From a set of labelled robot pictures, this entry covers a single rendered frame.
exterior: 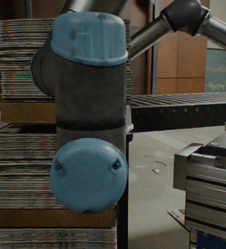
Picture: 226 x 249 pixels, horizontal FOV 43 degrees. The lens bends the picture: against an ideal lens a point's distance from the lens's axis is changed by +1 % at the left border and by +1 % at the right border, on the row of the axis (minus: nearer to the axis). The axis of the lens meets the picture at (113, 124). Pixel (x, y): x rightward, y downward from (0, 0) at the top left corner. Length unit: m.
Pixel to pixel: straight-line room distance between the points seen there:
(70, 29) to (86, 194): 0.15
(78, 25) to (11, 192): 0.52
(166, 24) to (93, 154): 0.91
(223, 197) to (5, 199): 0.50
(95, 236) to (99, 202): 0.48
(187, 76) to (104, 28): 4.99
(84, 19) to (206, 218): 0.58
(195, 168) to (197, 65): 4.69
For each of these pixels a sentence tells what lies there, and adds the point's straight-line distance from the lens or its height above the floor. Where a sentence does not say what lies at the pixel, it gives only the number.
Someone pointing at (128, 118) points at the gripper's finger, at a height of 0.88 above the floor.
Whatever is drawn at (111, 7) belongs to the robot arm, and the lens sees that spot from 0.43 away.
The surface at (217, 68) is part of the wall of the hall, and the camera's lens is 5.74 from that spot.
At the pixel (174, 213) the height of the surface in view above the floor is 0.01.
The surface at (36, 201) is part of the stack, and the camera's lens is 0.73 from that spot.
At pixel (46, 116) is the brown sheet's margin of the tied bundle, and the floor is 0.87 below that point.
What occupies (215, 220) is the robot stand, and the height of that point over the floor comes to 0.63.
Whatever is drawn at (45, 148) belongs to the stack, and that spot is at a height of 0.80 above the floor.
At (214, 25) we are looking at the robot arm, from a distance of 1.26.
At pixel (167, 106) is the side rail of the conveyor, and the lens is 1.41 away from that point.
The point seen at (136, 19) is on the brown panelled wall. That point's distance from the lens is 4.83.
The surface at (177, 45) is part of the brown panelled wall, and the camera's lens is 5.14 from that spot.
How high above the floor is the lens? 0.98
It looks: 11 degrees down
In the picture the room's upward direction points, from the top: straight up
